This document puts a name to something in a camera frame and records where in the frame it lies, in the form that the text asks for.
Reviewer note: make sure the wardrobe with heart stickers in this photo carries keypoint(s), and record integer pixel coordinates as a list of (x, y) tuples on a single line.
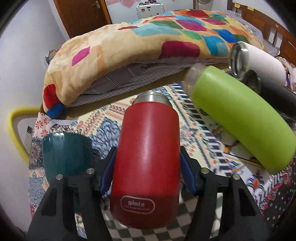
[(130, 11)]

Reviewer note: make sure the patterned tablecloth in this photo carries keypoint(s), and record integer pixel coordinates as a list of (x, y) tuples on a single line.
[(203, 139)]

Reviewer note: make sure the standing electric fan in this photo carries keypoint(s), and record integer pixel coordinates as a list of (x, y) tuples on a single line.
[(203, 4)]

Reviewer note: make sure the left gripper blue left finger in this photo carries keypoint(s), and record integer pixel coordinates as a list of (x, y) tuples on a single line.
[(55, 216)]

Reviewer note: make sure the wooden bed headboard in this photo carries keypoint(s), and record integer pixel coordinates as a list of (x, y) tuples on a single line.
[(273, 32)]

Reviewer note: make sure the red thermos bottle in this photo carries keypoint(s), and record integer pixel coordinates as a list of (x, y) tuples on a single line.
[(146, 179)]

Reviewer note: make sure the grey bed sheet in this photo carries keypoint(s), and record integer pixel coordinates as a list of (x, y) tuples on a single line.
[(82, 73)]

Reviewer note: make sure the brown wooden door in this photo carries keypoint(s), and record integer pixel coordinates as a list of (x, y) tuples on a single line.
[(82, 16)]

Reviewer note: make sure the dark teal cup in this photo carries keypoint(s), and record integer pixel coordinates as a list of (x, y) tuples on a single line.
[(68, 154)]

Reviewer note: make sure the white small appliance box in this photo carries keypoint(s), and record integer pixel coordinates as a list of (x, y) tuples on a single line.
[(149, 8)]

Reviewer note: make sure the grey pillow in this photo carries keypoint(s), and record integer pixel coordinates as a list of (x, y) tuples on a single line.
[(273, 51)]

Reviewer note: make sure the green thermos bottle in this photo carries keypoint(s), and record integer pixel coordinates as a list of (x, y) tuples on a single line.
[(244, 114)]

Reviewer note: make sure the colourful patchwork blanket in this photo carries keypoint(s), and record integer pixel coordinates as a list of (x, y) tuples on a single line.
[(206, 29)]

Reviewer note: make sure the yellow foam padded bar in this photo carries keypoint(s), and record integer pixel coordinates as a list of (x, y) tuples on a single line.
[(21, 136)]

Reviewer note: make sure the white thermos bottle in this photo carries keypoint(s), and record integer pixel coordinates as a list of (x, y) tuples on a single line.
[(245, 57)]

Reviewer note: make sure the black thermos bottle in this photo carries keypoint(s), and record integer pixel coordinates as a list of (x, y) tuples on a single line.
[(278, 96)]

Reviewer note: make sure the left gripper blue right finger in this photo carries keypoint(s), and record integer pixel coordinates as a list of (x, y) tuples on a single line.
[(241, 218)]

